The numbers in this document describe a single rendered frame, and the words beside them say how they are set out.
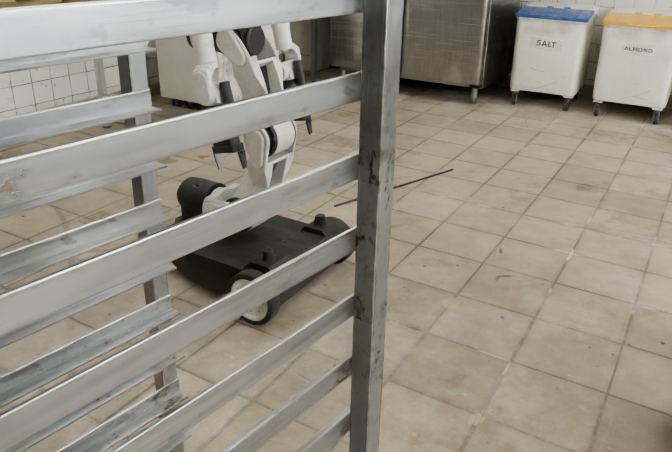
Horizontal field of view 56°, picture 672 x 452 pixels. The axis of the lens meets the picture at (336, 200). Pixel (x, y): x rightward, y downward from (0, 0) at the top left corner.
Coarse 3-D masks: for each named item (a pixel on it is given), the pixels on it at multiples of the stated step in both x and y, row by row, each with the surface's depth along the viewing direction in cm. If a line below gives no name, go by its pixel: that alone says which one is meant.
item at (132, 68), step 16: (128, 64) 93; (144, 64) 95; (128, 80) 94; (144, 80) 95; (144, 176) 100; (144, 192) 101; (160, 224) 105; (144, 288) 109; (160, 288) 108; (160, 384) 116; (160, 416) 120; (176, 448) 122
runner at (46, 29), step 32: (128, 0) 44; (160, 0) 46; (192, 0) 48; (224, 0) 50; (256, 0) 53; (288, 0) 56; (320, 0) 59; (352, 0) 62; (0, 32) 38; (32, 32) 39; (64, 32) 41; (96, 32) 42; (128, 32) 44; (160, 32) 46; (192, 32) 48
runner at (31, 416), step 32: (320, 256) 69; (256, 288) 62; (288, 288) 66; (192, 320) 57; (224, 320) 60; (128, 352) 52; (160, 352) 55; (64, 384) 48; (96, 384) 50; (0, 416) 44; (32, 416) 46; (64, 416) 48; (0, 448) 45
